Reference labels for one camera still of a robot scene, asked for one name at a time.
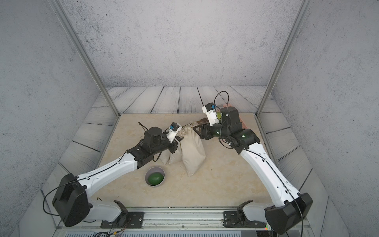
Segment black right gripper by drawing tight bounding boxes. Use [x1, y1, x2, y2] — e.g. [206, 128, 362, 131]
[193, 120, 232, 141]

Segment beige drawstring soil bag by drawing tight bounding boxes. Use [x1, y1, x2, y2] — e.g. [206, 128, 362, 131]
[180, 122, 206, 176]

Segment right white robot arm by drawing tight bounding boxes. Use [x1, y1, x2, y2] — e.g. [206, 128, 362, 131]
[194, 103, 313, 235]

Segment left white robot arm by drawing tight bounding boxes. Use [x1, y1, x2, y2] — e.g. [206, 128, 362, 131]
[52, 122, 182, 228]

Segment brown Kettle chips bag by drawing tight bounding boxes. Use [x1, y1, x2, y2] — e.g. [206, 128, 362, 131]
[197, 118, 209, 125]

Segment small beige cloth bag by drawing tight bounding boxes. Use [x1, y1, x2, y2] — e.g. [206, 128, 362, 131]
[159, 145, 183, 165]

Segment grey bowl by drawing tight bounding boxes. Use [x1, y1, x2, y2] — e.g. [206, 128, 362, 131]
[145, 166, 166, 187]

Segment pink plastic basket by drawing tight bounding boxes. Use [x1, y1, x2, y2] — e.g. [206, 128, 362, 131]
[222, 103, 248, 129]

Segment green avocado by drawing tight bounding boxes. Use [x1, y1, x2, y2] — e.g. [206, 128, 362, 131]
[148, 172, 165, 186]

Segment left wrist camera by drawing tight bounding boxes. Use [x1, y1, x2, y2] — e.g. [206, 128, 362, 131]
[167, 122, 182, 143]

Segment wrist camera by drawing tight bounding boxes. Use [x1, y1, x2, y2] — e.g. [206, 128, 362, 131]
[202, 102, 220, 126]
[167, 122, 182, 143]

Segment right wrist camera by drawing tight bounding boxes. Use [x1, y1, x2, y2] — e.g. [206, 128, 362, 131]
[202, 102, 220, 126]

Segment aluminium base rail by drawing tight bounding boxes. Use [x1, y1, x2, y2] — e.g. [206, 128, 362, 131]
[56, 207, 311, 233]

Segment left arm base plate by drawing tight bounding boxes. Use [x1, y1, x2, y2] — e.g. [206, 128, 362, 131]
[100, 211, 145, 229]

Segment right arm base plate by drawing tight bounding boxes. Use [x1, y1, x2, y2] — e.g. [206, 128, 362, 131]
[223, 211, 266, 228]

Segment right aluminium frame post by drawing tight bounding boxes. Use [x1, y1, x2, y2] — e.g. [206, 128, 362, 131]
[256, 0, 311, 117]

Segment aluminium frame post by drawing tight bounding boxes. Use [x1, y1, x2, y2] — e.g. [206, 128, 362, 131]
[256, 0, 311, 117]
[48, 0, 120, 118]

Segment left aluminium frame post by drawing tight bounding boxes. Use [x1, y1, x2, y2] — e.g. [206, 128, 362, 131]
[48, 0, 120, 118]

